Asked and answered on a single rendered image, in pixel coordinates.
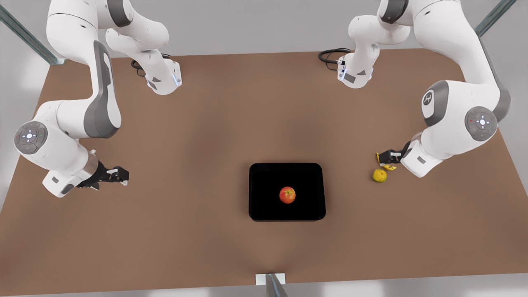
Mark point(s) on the silver frame post with foot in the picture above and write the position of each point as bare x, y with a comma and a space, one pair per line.
273, 284

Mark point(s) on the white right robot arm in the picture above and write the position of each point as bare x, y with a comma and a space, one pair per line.
70, 49

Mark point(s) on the yellow-green round fruit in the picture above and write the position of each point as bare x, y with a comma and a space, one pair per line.
380, 175

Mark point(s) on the black rectangular tray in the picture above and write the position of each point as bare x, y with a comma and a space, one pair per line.
268, 194

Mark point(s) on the red apple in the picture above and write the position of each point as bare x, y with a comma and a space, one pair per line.
287, 195

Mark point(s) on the yellow banana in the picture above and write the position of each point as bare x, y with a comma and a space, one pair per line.
389, 167

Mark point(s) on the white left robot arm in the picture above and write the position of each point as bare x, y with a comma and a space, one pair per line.
453, 49

